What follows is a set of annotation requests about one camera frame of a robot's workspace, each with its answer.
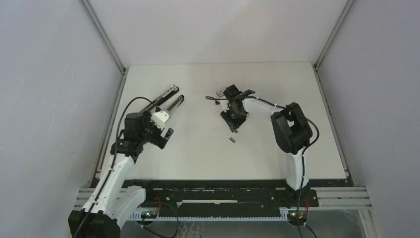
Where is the red white staple box sleeve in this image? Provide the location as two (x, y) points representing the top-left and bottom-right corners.
(216, 87), (226, 97)

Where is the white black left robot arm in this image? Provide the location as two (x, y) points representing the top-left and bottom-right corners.
(68, 110), (173, 238)

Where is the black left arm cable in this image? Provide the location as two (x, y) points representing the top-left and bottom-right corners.
(72, 97), (153, 238)

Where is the black stapler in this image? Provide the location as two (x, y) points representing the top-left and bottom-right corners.
(140, 85), (180, 113)

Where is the aluminium frame rail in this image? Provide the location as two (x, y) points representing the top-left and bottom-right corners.
(73, 187), (373, 221)

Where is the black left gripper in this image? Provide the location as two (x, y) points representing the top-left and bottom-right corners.
(138, 111), (173, 149)

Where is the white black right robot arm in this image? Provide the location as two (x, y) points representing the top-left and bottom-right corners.
(215, 84), (314, 206)

